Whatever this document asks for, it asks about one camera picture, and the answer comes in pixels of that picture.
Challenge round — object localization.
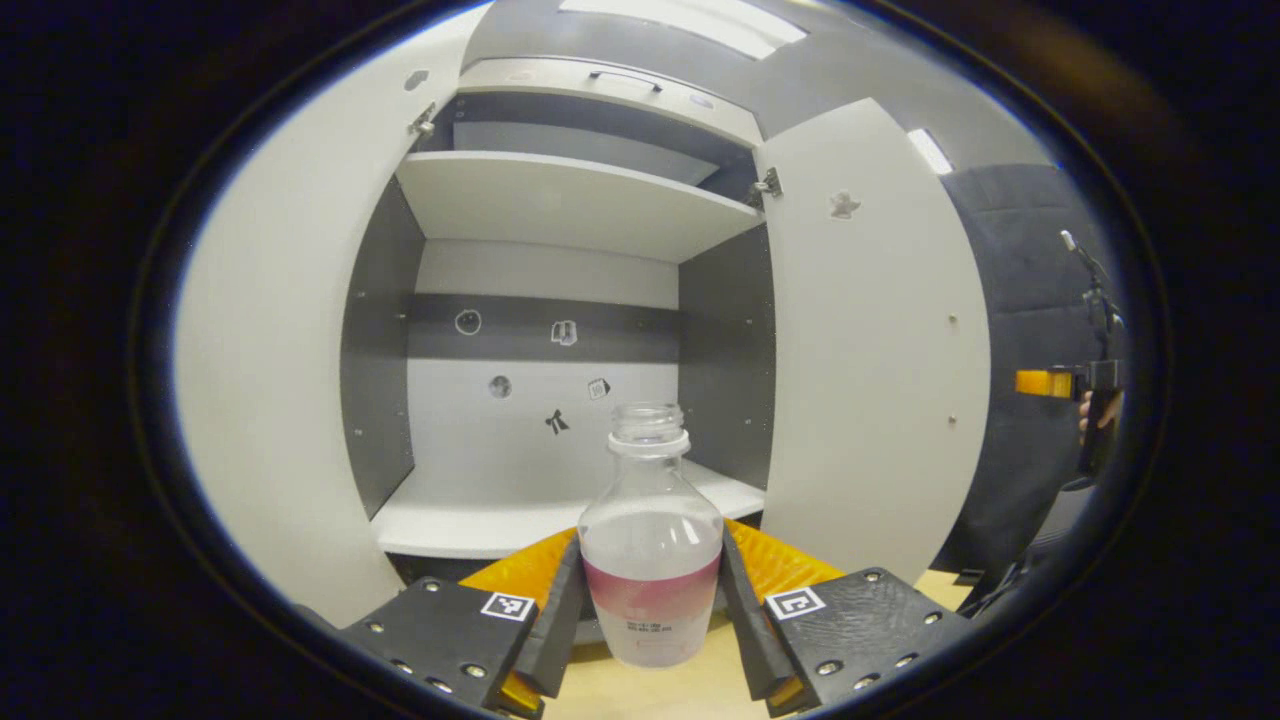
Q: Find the white cabinet door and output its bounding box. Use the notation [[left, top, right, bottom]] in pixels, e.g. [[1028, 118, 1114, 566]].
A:
[[172, 5, 491, 629], [755, 97, 992, 583]]

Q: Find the white cabinet drawer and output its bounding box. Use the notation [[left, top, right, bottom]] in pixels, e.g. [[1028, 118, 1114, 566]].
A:
[[455, 57, 766, 151]]

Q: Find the large ceiling light panel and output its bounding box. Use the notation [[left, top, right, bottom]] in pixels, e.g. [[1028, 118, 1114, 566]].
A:
[[558, 0, 809, 61]]

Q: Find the clear plastic bottle pink label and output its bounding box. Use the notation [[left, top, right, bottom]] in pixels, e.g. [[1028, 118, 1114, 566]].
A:
[[578, 402, 724, 669]]

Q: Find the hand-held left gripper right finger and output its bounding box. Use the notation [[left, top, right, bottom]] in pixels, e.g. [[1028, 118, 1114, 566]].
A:
[[720, 518, 973, 719]]

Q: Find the white cabinet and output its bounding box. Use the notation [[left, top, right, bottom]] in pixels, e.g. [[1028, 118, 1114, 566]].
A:
[[340, 57, 779, 586]]

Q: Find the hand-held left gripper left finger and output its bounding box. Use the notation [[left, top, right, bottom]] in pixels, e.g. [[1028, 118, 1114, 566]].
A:
[[340, 528, 586, 719]]

